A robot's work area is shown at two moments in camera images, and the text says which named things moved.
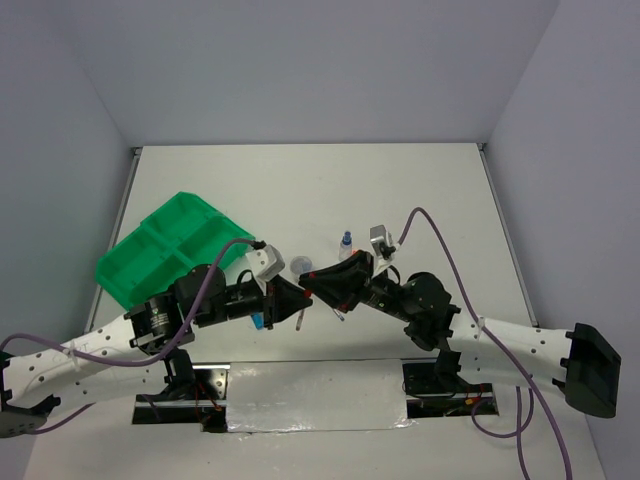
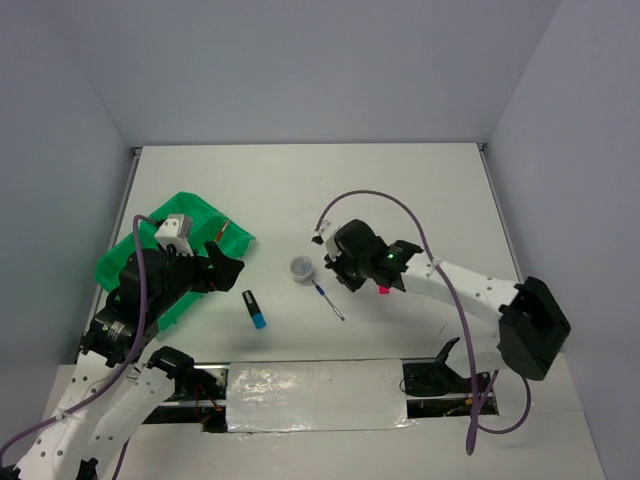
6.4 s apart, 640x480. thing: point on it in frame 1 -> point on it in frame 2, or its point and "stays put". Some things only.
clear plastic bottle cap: (301, 265) stays put
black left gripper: (281, 299) -> (224, 275)
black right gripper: (340, 285) -> (335, 262)
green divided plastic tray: (181, 234) stays put
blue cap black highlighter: (258, 320) stays put
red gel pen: (299, 321) -> (222, 230)
